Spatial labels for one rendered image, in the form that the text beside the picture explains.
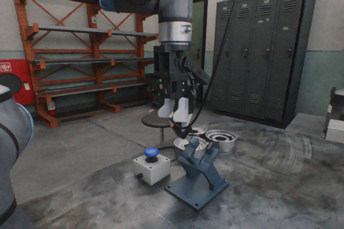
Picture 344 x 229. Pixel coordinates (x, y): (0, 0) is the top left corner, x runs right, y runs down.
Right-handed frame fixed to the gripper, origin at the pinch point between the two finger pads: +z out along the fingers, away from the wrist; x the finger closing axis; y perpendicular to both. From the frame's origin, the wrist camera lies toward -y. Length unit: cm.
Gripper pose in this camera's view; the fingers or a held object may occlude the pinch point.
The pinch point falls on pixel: (179, 124)
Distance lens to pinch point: 54.6
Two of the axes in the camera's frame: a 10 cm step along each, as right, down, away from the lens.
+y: -7.0, 2.1, -6.8
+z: 0.0, 9.5, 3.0
